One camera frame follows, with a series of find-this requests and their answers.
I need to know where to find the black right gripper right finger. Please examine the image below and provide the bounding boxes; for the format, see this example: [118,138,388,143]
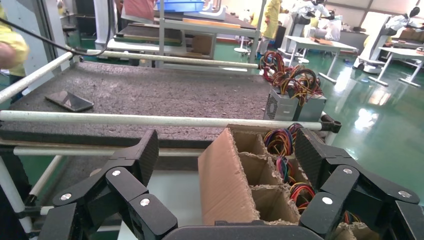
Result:
[294,127,421,240]

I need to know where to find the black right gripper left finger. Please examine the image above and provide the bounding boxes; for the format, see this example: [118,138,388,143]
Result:
[52,129,179,240]

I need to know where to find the grey power supply with cables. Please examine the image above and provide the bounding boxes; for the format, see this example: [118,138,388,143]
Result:
[263,128,294,157]
[259,50,287,90]
[263,74,299,122]
[291,64,328,122]
[343,211,361,225]
[275,156,296,184]
[289,182,316,215]

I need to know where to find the black pipe corner connector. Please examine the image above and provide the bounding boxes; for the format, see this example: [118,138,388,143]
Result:
[319,114,342,134]

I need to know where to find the cardboard cell divider grid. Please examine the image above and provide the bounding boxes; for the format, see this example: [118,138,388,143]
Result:
[228,127,380,240]

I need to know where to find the large brown cardboard box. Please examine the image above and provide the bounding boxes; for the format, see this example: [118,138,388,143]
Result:
[197,123,382,240]

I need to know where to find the grey felt table mat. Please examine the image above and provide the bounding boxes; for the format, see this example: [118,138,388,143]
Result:
[0,61,277,149]

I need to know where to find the black smartphone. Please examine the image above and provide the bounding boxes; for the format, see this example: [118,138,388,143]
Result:
[44,90,95,113]

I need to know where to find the white work table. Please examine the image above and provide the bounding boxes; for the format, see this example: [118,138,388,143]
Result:
[284,34,359,84]
[367,46,424,89]

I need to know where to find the white wheeled robot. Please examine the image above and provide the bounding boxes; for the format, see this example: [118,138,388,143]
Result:
[352,5,424,74]

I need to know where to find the dark stacked boards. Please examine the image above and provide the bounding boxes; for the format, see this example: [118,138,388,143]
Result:
[114,24,184,47]

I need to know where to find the small brown cardboard box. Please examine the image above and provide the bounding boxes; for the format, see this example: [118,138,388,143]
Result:
[191,34,215,56]

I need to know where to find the white robot with black head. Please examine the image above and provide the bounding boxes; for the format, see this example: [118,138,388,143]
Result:
[289,0,344,42]

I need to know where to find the person in yellow clothes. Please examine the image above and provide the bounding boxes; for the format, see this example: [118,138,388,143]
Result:
[259,0,283,41]
[0,4,31,78]

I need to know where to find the person in red clothes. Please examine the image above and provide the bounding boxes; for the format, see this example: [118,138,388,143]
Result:
[120,0,157,23]

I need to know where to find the grey metal workbench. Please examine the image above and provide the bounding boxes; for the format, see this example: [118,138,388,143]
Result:
[158,0,268,71]

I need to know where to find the blue plastic bin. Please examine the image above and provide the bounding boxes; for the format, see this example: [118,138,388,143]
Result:
[155,0,206,13]

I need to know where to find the white table frame pipe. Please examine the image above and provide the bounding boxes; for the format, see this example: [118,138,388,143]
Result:
[0,155,34,234]
[0,110,324,131]
[0,51,74,105]
[13,146,206,158]
[85,49,260,70]
[28,154,64,204]

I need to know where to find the wire bundle at lower right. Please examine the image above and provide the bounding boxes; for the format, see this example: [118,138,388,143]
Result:
[286,122,304,134]

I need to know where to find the thin black cable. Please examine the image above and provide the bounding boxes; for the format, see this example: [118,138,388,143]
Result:
[0,0,114,57]

